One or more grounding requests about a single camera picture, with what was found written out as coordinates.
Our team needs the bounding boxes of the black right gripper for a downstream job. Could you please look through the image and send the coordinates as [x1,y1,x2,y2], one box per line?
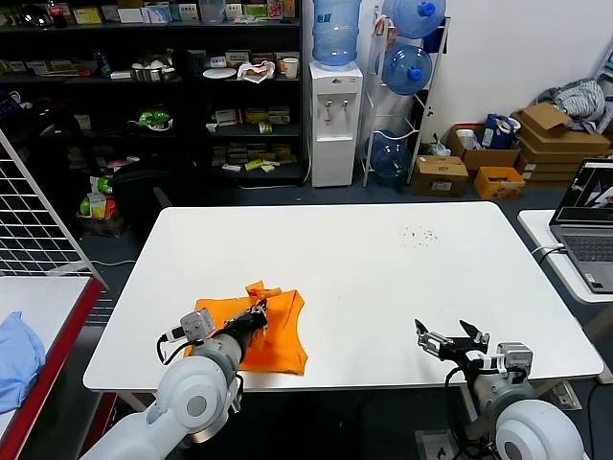
[414,318,490,370]

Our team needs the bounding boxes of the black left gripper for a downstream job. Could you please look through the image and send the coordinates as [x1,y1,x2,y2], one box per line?
[222,300,270,342]

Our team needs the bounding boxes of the orange t-shirt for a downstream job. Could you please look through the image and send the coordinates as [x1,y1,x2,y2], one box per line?
[183,282,308,377]

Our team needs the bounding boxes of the striped clothes pile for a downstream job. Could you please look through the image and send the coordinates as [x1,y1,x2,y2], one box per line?
[535,79,607,133]

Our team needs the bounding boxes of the white panel with black logo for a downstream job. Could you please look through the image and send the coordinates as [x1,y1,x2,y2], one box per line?
[415,429,456,460]

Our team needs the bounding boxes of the white side table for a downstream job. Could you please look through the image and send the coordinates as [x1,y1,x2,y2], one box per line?
[516,209,613,346]

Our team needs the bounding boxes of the yellow printed box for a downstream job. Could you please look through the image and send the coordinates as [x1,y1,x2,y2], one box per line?
[473,166,527,201]

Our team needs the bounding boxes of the grey open laptop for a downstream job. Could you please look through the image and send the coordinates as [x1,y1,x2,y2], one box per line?
[549,158,613,294]

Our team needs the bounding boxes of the closed labelled cardboard box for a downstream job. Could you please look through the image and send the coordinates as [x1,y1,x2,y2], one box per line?
[411,155,469,197]

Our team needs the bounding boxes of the black office chair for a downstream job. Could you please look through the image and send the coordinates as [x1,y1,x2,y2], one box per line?
[110,160,202,231]

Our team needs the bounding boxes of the white water dispenser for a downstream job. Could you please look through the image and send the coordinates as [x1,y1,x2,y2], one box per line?
[307,60,364,189]

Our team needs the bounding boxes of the green yellow snack packages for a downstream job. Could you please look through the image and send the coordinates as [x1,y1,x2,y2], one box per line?
[79,175,121,221]

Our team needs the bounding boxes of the blue shopping bag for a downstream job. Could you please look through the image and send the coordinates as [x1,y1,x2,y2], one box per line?
[483,113,523,150]

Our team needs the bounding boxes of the red edged white table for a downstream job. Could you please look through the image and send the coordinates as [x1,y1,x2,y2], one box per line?
[0,275,105,460]

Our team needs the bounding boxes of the green toy on plate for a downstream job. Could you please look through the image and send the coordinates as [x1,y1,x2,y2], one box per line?
[128,108,173,131]

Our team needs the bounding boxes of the black shelving unit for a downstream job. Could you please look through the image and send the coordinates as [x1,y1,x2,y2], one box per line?
[0,0,306,188]

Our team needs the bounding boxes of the large flat cardboard box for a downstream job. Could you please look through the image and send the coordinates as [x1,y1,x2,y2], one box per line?
[511,112,612,155]

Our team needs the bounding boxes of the small open cardboard box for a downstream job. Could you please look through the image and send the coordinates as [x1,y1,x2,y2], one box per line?
[520,103,574,131]

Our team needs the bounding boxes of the white plastic bag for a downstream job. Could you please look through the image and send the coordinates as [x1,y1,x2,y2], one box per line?
[237,60,278,85]

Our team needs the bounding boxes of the white metal jug rack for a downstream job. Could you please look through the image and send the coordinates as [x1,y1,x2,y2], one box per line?
[361,5,452,189]

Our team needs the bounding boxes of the light blue cloth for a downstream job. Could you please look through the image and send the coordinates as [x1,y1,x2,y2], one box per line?
[0,310,48,414]

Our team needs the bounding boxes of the steel bowl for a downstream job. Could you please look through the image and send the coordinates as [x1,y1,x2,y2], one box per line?
[129,64,176,82]

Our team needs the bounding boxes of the blue labelled water jug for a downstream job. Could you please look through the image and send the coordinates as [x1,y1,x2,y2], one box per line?
[312,0,363,73]

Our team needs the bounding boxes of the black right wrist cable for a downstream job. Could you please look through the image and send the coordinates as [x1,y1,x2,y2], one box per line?
[443,366,475,399]

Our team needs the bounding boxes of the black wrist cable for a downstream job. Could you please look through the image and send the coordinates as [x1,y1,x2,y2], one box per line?
[443,366,475,399]
[156,330,188,366]

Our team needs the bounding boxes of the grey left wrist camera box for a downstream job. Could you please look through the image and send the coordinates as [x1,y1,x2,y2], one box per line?
[179,309,216,342]

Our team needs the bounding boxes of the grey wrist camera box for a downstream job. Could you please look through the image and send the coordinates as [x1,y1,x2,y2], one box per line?
[495,341,534,380]
[179,309,216,342]

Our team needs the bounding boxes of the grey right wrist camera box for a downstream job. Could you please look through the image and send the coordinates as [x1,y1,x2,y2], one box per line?
[495,341,534,380]

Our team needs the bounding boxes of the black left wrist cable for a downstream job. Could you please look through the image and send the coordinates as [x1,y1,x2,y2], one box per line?
[156,330,188,366]

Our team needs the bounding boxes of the white laptop cable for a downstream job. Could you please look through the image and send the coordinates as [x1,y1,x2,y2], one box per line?
[530,243,567,264]

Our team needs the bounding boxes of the white wire grid panel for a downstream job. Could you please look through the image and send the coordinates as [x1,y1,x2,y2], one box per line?
[0,126,109,288]

